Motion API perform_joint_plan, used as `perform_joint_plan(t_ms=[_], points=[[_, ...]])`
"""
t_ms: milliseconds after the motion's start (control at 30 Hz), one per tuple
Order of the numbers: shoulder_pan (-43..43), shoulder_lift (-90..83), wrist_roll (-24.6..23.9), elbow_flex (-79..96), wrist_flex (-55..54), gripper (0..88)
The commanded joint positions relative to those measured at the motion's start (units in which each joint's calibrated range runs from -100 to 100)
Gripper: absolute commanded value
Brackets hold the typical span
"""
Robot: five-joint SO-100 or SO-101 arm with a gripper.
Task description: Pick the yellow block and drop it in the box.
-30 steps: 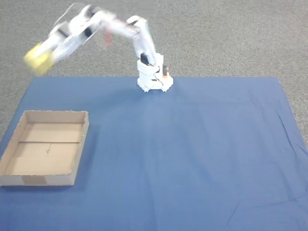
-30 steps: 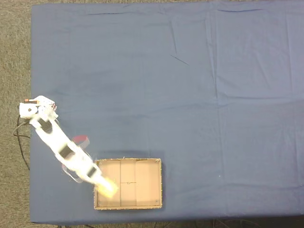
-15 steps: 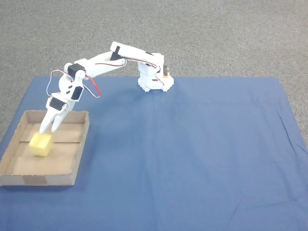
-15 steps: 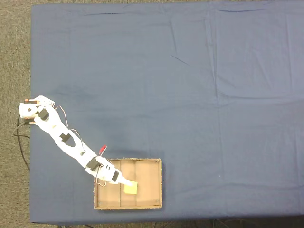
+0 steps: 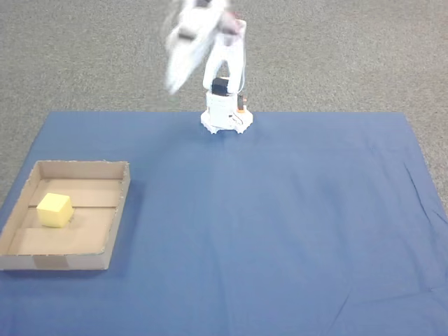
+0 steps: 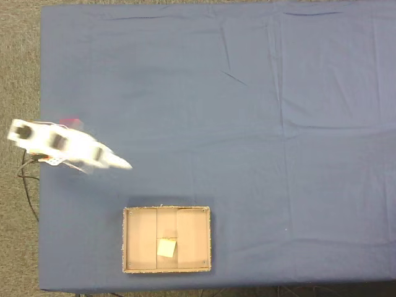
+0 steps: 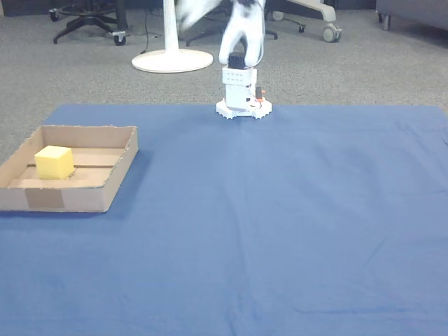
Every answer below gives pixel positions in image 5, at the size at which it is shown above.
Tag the shallow cardboard box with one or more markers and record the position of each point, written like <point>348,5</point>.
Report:
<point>70,260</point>

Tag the yellow foam block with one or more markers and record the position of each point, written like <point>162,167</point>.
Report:
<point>54,211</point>

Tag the blue cloth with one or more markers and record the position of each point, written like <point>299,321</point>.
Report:
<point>262,227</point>

